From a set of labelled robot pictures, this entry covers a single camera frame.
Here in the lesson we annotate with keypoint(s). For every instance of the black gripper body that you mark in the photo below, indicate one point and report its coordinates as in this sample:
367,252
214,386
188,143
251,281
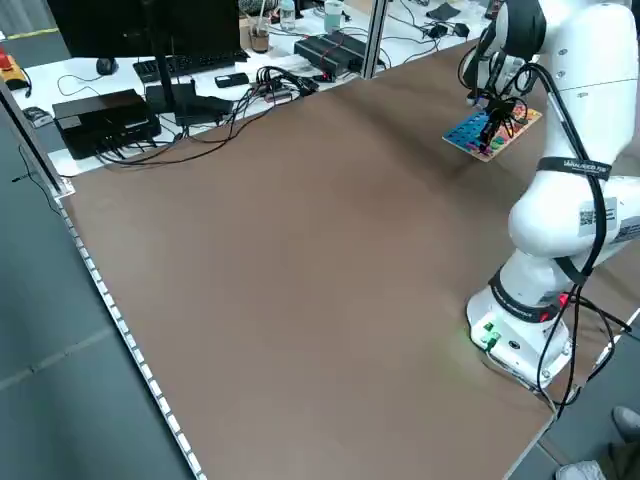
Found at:
496,109

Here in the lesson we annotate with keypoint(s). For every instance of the colourful wooden toy board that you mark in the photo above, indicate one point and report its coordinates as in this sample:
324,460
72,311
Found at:
465,130

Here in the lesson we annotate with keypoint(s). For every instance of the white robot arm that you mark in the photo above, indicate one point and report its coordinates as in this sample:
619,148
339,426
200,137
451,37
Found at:
550,225

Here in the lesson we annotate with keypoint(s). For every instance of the black power adapter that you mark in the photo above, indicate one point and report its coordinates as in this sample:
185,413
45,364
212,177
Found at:
462,30

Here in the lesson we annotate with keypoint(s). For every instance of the small black box green light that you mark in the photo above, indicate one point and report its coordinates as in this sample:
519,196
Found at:
440,31

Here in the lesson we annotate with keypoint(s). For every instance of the dark grey cloth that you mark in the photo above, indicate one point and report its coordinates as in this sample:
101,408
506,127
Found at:
442,10

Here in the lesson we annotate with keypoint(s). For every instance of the black finned power supply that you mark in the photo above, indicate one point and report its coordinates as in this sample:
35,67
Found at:
347,47
320,57

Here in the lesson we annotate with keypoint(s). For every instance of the teal cup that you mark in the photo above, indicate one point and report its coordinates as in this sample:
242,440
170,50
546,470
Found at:
334,15

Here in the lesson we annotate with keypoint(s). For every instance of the usb hub with plugs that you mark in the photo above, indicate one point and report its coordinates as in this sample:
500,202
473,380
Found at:
280,87

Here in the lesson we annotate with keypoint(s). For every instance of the clear plastic bottle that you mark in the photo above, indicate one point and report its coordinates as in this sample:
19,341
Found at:
287,17

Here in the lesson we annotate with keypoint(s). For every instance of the clear cup with brown drink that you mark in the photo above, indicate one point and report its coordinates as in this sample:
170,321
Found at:
259,37

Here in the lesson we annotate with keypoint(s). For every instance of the black phone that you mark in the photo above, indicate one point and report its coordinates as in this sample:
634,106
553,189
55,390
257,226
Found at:
231,80

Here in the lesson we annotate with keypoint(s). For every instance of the black keyboard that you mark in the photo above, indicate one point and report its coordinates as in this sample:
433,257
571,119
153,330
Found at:
200,61

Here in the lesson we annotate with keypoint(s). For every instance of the person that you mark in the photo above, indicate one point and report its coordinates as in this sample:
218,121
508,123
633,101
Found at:
627,422

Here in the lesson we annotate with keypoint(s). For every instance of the black monitor stand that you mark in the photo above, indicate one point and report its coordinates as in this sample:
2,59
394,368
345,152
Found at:
162,75

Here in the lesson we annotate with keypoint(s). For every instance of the black computer monitor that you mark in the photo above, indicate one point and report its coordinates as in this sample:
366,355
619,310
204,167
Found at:
125,25

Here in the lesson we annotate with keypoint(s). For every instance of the black computer mouse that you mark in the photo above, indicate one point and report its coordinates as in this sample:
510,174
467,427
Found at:
107,66

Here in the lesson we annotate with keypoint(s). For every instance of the black box device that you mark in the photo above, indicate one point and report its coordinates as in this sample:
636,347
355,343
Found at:
100,120

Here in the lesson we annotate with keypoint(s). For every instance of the small grey device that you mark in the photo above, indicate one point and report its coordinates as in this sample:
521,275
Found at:
38,116

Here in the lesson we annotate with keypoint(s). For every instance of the red emergency stop button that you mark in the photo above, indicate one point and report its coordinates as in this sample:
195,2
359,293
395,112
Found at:
7,62

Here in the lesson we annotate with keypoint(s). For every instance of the aluminium frame post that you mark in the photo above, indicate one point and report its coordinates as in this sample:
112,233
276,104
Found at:
30,140
373,40

